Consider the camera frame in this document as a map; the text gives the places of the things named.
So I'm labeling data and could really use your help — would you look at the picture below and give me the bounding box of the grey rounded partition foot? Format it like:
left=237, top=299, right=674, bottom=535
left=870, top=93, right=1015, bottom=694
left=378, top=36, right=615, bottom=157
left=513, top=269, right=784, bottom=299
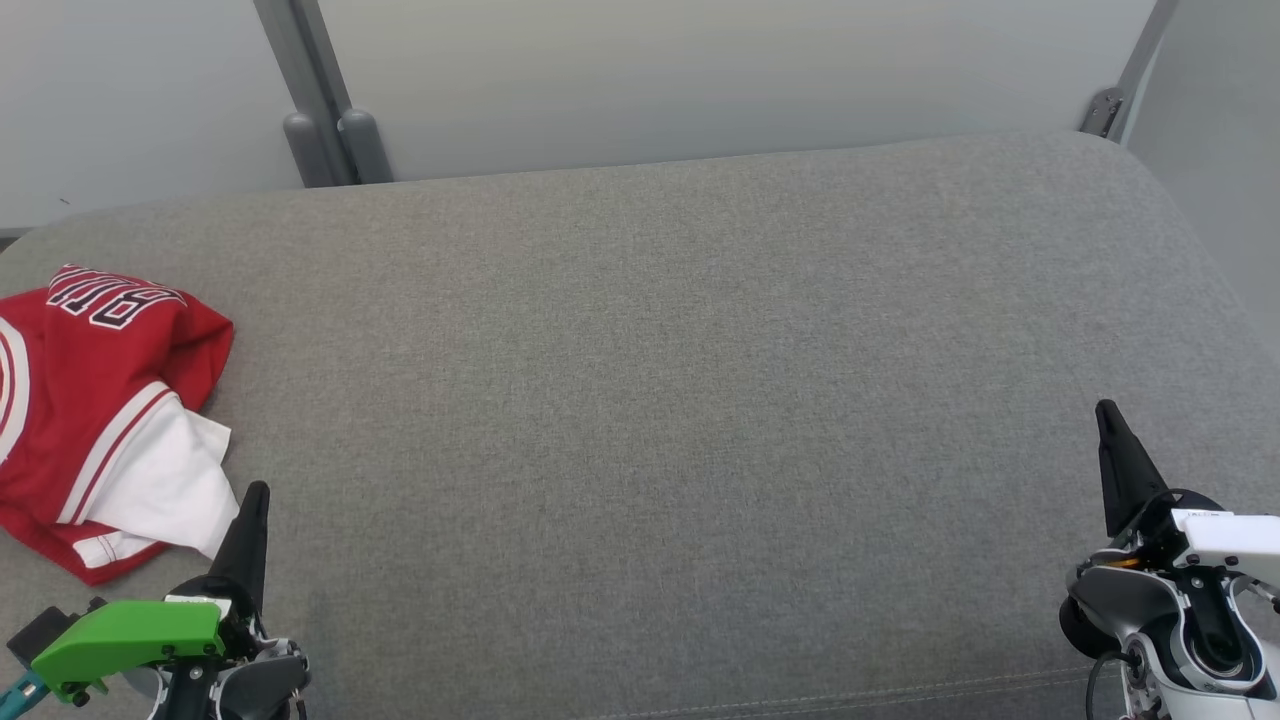
left=283, top=112, right=333, bottom=189

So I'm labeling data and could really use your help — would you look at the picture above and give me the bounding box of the red white basketball jersey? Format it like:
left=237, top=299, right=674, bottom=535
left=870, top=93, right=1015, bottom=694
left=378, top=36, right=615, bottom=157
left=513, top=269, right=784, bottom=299
left=0, top=263, right=241, bottom=587

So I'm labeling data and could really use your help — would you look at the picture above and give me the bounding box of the left camera cable teal connector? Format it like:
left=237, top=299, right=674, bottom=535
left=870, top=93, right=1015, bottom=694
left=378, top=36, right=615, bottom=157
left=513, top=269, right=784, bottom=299
left=0, top=672, right=46, bottom=717

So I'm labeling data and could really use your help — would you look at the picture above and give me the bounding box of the grey partition frame post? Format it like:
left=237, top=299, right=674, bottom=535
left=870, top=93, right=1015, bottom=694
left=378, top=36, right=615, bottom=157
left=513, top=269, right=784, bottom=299
left=253, top=0, right=358, bottom=186

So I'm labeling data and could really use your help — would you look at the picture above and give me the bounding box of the grey slanted partition bar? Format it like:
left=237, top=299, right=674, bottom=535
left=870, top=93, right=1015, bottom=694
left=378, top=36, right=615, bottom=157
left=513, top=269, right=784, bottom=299
left=1105, top=0, right=1179, bottom=141

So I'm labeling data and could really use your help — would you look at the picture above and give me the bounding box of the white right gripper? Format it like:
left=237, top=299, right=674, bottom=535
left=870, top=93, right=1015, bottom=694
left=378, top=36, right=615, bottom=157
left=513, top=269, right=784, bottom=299
left=1095, top=400, right=1280, bottom=587

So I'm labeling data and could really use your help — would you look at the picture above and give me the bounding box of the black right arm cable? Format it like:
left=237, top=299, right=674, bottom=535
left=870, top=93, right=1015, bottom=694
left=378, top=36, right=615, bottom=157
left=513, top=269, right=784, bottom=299
left=1085, top=650, right=1136, bottom=720

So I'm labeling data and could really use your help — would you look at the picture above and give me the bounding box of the grey fabric sofa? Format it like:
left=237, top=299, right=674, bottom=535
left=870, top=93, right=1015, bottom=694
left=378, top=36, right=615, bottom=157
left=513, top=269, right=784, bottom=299
left=0, top=130, right=1280, bottom=720

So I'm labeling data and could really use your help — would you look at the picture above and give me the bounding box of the grey metal frame post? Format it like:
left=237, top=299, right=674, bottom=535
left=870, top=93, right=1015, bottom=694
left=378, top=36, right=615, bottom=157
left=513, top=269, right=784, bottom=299
left=338, top=108, right=394, bottom=184

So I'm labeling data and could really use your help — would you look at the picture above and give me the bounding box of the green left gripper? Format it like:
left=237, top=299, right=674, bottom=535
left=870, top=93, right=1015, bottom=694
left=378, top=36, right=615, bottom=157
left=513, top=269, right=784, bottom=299
left=30, top=482, right=272, bottom=706

